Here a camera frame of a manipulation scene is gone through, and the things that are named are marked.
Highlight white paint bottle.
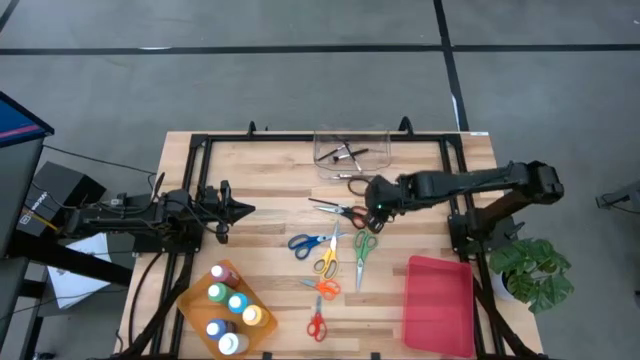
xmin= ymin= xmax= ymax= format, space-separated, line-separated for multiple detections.
xmin=217 ymin=331 xmax=250 ymax=356

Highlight thick black cable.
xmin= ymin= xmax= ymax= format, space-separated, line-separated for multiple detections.
xmin=127 ymin=252 xmax=166 ymax=347

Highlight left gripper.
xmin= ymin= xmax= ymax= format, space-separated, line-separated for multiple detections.
xmin=197 ymin=179 xmax=256 ymax=245

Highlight orange handled scissors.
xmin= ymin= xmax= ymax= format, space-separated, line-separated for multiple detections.
xmin=299 ymin=278 xmax=343 ymax=302

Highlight clear plastic bin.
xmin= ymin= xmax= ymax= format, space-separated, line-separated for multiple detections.
xmin=313 ymin=123 xmax=394 ymax=180

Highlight white paper sheet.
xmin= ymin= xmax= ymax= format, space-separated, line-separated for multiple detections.
xmin=47 ymin=232 xmax=114 ymax=310

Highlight blue handled scissors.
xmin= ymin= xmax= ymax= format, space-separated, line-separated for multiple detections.
xmin=287 ymin=232 xmax=349 ymax=261

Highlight yellow handled scissors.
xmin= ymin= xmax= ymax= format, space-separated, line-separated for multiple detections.
xmin=312 ymin=221 xmax=341 ymax=281

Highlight black and red scissors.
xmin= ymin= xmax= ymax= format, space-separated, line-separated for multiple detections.
xmin=313 ymin=203 xmax=372 ymax=230

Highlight green paint bottle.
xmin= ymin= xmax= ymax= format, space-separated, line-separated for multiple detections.
xmin=207 ymin=282 xmax=236 ymax=305

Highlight yellow paint bottle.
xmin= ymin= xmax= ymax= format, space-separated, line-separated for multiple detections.
xmin=241 ymin=303 xmax=271 ymax=328

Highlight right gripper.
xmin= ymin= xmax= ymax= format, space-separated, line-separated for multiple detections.
xmin=367 ymin=174 xmax=409 ymax=235

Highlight monitor with blue screen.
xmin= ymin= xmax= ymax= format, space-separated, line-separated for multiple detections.
xmin=0 ymin=91 xmax=55 ymax=259

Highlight pink plastic tray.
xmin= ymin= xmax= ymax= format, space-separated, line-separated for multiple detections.
xmin=402 ymin=254 xmax=475 ymax=359

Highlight green leafy plant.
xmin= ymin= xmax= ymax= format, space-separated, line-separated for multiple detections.
xmin=488 ymin=237 xmax=575 ymax=315

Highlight black side desk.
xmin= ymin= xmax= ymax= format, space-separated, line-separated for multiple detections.
xmin=0 ymin=233 xmax=134 ymax=360

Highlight orange plastic tray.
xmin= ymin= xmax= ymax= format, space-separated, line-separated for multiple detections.
xmin=174 ymin=259 xmax=279 ymax=360

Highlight black box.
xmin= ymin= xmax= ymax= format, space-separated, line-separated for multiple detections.
xmin=17 ymin=160 xmax=107 ymax=239

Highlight thin black cable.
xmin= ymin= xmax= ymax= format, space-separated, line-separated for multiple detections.
xmin=42 ymin=144 xmax=157 ymax=177

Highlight green handled scissors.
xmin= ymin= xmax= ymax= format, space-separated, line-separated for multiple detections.
xmin=352 ymin=228 xmax=380 ymax=293

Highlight red handled scissors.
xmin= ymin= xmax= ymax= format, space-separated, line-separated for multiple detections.
xmin=306 ymin=294 xmax=329 ymax=343

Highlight teal paint bottle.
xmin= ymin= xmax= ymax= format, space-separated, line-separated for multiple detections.
xmin=227 ymin=292 xmax=251 ymax=315

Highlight pink paint bottle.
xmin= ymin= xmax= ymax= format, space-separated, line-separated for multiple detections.
xmin=209 ymin=263 xmax=241 ymax=289

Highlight black aluminium table frame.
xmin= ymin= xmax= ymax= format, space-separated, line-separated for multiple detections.
xmin=114 ymin=115 xmax=551 ymax=360

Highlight white plant pot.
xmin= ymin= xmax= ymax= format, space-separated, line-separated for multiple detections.
xmin=490 ymin=272 xmax=516 ymax=302

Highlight grey equipment base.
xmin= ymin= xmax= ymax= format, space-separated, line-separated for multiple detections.
xmin=594 ymin=179 xmax=640 ymax=226

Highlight broad-head black paintbrush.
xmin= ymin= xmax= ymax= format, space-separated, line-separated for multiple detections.
xmin=332 ymin=147 xmax=370 ymax=163

